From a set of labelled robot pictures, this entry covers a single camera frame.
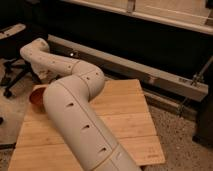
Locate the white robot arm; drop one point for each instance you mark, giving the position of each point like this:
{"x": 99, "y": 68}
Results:
{"x": 67, "y": 103}

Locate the black office chair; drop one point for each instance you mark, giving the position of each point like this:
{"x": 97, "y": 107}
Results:
{"x": 12, "y": 39}

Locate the orange ceramic bowl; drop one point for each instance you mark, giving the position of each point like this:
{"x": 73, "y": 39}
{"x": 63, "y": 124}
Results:
{"x": 36, "y": 97}

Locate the long metal rail beam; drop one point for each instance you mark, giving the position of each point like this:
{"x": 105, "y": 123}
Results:
{"x": 155, "y": 77}

